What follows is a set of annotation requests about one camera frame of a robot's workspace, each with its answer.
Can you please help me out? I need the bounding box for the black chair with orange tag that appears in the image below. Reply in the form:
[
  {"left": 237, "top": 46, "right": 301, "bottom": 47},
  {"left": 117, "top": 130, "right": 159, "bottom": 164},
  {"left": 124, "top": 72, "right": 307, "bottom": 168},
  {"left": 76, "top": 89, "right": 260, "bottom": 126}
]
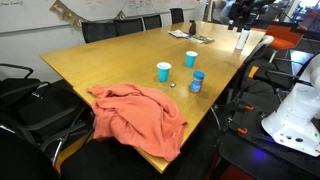
[{"left": 248, "top": 64, "right": 313, "bottom": 101}]

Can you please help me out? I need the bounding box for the white bottle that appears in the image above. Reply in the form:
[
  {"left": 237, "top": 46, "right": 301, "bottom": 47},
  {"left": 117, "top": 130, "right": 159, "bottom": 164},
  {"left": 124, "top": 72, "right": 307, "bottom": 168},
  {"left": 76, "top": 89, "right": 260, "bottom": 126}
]
[{"left": 235, "top": 29, "right": 251, "bottom": 51}]

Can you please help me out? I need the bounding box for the black mesh office chair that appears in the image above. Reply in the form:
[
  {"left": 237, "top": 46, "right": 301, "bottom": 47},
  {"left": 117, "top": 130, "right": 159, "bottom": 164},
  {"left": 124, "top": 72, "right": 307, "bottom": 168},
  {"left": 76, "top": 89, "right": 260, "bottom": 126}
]
[
  {"left": 113, "top": 17, "right": 145, "bottom": 37},
  {"left": 169, "top": 7, "right": 185, "bottom": 25},
  {"left": 81, "top": 21, "right": 118, "bottom": 44},
  {"left": 142, "top": 14, "right": 163, "bottom": 31}
]

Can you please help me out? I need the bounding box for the blue plastic cup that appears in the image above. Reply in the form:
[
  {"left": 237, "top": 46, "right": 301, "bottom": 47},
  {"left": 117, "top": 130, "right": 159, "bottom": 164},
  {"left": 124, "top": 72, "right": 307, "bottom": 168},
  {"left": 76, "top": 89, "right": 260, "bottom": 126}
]
[
  {"left": 185, "top": 50, "right": 199, "bottom": 69},
  {"left": 156, "top": 61, "right": 172, "bottom": 83}
]

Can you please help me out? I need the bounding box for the grey armchair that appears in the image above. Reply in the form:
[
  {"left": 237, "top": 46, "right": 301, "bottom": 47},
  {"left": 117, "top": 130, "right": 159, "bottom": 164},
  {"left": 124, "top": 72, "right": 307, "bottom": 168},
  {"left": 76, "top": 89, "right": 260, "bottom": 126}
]
[{"left": 209, "top": 0, "right": 232, "bottom": 25}]

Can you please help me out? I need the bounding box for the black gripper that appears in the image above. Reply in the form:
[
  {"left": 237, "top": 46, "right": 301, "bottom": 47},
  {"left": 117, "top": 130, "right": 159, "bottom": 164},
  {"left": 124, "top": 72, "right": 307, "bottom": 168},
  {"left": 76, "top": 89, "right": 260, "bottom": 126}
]
[{"left": 228, "top": 0, "right": 268, "bottom": 32}]

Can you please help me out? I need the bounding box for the black robot cart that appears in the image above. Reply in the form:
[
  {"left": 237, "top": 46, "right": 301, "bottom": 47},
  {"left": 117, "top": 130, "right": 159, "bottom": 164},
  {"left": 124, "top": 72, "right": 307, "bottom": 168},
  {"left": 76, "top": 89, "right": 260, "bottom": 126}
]
[{"left": 218, "top": 99, "right": 320, "bottom": 180}]

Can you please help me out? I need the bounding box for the colourful magazine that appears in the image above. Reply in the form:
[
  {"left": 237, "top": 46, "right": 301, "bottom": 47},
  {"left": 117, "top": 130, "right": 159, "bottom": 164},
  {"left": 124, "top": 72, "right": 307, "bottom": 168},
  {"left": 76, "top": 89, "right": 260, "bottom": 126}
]
[{"left": 185, "top": 34, "right": 216, "bottom": 45}]

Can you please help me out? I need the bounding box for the black office chair with armrests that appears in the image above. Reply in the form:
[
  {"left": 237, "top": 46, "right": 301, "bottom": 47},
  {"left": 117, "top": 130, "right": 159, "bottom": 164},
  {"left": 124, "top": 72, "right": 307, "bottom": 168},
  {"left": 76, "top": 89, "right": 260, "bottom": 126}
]
[
  {"left": 0, "top": 63, "right": 52, "bottom": 108},
  {"left": 0, "top": 81, "right": 95, "bottom": 168}
]

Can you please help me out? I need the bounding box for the jar with blue lid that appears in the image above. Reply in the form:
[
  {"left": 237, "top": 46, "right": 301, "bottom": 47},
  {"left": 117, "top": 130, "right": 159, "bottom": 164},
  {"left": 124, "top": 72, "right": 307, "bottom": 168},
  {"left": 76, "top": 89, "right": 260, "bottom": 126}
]
[{"left": 189, "top": 70, "right": 206, "bottom": 94}]

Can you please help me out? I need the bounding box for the whiteboard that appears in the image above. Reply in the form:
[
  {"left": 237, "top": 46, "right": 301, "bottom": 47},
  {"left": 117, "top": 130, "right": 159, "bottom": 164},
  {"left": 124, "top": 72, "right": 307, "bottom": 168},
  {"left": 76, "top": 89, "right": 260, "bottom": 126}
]
[{"left": 0, "top": 0, "right": 208, "bottom": 34}]

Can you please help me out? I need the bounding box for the orange chair with white legs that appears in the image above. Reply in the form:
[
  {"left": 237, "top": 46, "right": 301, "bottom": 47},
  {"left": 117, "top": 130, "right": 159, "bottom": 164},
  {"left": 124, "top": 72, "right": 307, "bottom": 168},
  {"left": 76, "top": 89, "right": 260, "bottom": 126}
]
[{"left": 250, "top": 24, "right": 305, "bottom": 64}]

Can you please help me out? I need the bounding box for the black chair backrest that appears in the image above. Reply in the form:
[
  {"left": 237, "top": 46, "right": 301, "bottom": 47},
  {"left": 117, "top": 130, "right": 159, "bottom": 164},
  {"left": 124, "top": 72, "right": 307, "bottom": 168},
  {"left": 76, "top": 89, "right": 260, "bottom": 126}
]
[{"left": 0, "top": 128, "right": 61, "bottom": 180}]

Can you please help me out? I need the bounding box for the white paper sheet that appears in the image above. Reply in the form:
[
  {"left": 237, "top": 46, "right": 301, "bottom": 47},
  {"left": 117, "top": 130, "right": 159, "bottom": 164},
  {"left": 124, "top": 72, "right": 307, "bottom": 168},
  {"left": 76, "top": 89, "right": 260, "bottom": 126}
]
[{"left": 168, "top": 29, "right": 190, "bottom": 39}]

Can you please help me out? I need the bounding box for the brown bottle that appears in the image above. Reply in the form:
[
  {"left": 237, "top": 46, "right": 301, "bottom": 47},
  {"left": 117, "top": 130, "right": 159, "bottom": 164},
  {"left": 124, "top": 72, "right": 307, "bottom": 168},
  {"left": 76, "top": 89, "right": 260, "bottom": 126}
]
[{"left": 188, "top": 19, "right": 197, "bottom": 36}]

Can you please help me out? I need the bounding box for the orange cloth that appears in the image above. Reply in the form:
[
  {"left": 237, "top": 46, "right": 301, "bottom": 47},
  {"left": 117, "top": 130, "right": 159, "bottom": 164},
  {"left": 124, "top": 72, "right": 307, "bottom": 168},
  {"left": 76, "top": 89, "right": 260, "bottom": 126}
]
[{"left": 87, "top": 83, "right": 188, "bottom": 163}]

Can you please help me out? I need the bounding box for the paper bunting banner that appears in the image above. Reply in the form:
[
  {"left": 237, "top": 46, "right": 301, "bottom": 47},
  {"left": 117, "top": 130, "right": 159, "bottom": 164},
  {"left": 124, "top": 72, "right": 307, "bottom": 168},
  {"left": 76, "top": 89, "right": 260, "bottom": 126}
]
[{"left": 49, "top": 0, "right": 128, "bottom": 28}]

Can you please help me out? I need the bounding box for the white backed chair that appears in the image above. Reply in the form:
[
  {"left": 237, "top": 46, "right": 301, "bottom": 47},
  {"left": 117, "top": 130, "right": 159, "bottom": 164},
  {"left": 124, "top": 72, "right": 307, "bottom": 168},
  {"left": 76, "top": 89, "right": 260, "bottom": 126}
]
[{"left": 244, "top": 34, "right": 275, "bottom": 69}]

